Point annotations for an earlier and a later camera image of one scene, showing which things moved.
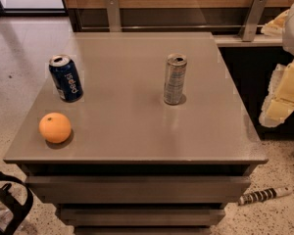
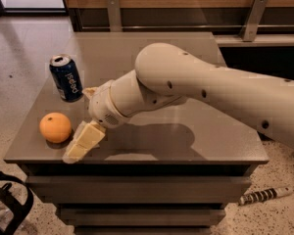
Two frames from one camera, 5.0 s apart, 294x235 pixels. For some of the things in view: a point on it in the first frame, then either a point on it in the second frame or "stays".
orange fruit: (55, 127) stays
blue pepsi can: (66, 78) stays
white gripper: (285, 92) -> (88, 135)
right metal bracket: (255, 11) stays
